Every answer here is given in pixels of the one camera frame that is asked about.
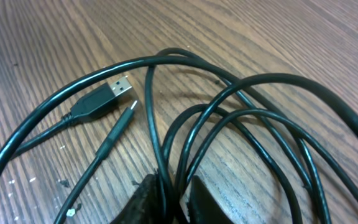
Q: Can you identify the thin black USB-C cable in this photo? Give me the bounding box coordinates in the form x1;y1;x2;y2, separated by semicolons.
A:
53;47;334;224

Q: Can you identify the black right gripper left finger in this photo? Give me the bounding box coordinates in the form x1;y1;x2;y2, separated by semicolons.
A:
110;174;166;224

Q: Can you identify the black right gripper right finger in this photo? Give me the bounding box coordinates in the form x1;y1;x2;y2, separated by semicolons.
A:
187;175;233;224

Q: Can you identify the black USB-A cable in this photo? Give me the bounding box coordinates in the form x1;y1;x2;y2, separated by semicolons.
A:
0;55;358;224

